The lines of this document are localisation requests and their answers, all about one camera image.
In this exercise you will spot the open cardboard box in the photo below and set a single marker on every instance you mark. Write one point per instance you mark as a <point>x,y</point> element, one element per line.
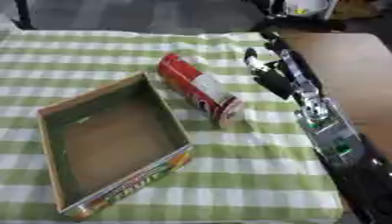
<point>115,143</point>

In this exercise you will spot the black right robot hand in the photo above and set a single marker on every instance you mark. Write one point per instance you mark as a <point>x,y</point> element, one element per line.
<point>273,78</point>

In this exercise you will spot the red and white bottle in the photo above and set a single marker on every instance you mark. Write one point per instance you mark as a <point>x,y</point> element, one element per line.
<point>200,87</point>

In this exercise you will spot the black pole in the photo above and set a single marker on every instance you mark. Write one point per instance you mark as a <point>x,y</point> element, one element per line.
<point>22,14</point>

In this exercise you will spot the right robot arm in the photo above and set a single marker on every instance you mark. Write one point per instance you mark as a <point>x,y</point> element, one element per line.
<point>342,148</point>

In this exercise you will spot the black and white machine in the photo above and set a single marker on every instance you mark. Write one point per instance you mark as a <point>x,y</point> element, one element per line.
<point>296,13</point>

